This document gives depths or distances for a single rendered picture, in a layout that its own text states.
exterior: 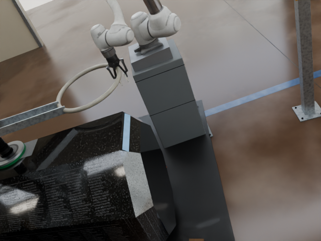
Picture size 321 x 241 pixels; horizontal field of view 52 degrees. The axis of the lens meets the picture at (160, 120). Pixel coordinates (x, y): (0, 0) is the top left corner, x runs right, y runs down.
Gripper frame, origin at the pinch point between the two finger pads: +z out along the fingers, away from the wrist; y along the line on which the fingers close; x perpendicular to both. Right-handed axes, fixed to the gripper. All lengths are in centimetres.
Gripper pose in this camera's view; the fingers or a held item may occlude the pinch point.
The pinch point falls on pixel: (123, 79)
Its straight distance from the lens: 230.3
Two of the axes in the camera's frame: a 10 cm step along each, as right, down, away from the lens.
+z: 3.5, 7.2, 6.0
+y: -8.5, 5.1, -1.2
